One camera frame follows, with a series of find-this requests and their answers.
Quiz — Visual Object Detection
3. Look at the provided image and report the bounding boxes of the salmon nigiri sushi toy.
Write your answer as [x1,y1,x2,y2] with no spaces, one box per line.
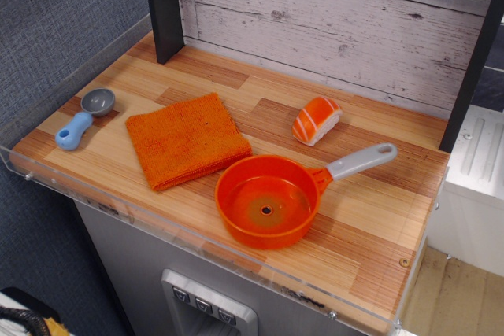
[291,96,343,146]

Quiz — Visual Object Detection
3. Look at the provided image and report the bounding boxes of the orange folded cloth napkin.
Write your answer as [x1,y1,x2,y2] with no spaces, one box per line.
[126,93,252,191]

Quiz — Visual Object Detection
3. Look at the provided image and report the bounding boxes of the grey toy fridge cabinet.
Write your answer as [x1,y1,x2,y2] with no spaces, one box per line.
[76,203,359,335]

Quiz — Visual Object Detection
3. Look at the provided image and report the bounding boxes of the blue grey toy scoop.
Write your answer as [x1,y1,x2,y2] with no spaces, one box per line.
[55,88,116,151]

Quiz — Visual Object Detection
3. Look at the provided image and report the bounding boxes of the silver dispenser button panel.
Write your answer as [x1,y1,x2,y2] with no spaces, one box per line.
[161,269,259,335]

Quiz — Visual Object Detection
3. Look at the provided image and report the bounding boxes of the clear acrylic table guard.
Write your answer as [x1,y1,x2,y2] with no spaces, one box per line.
[1,16,448,335]

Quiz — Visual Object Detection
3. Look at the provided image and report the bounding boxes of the white plastic ridged block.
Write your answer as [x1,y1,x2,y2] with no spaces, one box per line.
[426,105,503,275]

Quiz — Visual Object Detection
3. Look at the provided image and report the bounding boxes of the black yellow object bottom left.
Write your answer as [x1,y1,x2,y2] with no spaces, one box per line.
[1,287,72,336]

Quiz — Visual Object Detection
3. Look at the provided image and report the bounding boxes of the orange toy pan grey handle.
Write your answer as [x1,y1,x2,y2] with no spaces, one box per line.
[215,143,398,249]

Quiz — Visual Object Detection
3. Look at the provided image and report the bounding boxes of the black left upright post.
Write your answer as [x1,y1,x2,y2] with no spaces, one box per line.
[148,0,185,64]

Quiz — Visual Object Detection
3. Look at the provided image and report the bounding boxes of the black upright post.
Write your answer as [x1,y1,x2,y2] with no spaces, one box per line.
[439,0,503,153]
[148,0,185,64]

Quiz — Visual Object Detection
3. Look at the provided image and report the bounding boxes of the black right upright post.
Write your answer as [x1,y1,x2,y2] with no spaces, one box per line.
[439,0,503,153]

